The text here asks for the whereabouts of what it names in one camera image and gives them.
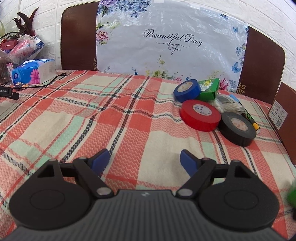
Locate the floral plastic bedding bag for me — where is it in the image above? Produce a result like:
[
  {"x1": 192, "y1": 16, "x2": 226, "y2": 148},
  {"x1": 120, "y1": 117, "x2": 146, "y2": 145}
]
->
[{"x1": 96, "y1": 1, "x2": 248, "y2": 92}]

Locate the red electrical tape roll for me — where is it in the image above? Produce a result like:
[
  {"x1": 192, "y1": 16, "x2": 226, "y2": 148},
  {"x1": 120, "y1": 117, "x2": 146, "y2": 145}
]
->
[{"x1": 180, "y1": 99, "x2": 221, "y2": 132}]

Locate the dark red plant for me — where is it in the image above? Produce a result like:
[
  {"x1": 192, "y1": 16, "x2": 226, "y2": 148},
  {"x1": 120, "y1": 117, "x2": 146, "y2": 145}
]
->
[{"x1": 14, "y1": 8, "x2": 39, "y2": 36}]

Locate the brown wooden headboard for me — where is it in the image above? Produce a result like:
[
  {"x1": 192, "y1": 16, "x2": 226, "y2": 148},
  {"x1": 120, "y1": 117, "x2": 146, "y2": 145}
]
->
[{"x1": 61, "y1": 1, "x2": 285, "y2": 103}]

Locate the black cable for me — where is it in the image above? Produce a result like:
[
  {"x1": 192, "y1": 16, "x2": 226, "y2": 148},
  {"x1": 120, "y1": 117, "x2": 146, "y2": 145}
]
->
[{"x1": 9, "y1": 72, "x2": 68, "y2": 91}]

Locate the brown cardboard shoe box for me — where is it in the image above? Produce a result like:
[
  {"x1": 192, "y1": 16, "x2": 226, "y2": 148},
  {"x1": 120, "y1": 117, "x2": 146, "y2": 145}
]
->
[{"x1": 268, "y1": 82, "x2": 296, "y2": 164}]

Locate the cotton swab bag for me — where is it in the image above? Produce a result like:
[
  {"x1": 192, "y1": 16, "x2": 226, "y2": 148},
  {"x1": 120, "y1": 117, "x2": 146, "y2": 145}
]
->
[{"x1": 208, "y1": 94, "x2": 245, "y2": 114}]

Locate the blue tape roll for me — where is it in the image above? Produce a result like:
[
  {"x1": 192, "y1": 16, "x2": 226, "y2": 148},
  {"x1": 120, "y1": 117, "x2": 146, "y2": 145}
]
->
[{"x1": 173, "y1": 79, "x2": 201, "y2": 103}]

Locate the green cardboard packet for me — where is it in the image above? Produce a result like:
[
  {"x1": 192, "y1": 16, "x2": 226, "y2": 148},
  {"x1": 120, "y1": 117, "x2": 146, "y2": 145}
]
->
[{"x1": 197, "y1": 78, "x2": 220, "y2": 102}]

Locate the black electrical tape roll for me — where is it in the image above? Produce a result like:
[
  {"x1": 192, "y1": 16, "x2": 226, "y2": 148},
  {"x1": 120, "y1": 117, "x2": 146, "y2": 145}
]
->
[{"x1": 218, "y1": 112, "x2": 256, "y2": 147}]

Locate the plaid bed blanket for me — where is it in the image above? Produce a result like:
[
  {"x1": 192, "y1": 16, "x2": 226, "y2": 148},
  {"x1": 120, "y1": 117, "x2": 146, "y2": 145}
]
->
[{"x1": 1, "y1": 71, "x2": 295, "y2": 238}]

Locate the blue tissue pack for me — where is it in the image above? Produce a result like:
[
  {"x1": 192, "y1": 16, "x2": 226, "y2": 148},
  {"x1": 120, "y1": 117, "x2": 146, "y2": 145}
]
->
[{"x1": 11, "y1": 59, "x2": 56, "y2": 85}]

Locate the plastic bag of items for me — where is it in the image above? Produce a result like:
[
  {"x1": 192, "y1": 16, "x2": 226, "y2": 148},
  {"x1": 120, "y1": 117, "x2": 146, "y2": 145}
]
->
[{"x1": 1, "y1": 35, "x2": 45, "y2": 84}]

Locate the black device with label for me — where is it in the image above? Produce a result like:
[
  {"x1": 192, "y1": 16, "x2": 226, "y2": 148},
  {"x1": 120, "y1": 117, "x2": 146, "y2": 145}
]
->
[{"x1": 0, "y1": 86, "x2": 20, "y2": 100}]

